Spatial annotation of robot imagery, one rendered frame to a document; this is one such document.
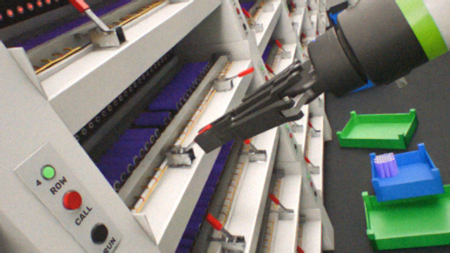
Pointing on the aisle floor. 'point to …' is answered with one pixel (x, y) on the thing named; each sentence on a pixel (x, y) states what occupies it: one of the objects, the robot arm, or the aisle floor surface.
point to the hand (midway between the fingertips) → (219, 131)
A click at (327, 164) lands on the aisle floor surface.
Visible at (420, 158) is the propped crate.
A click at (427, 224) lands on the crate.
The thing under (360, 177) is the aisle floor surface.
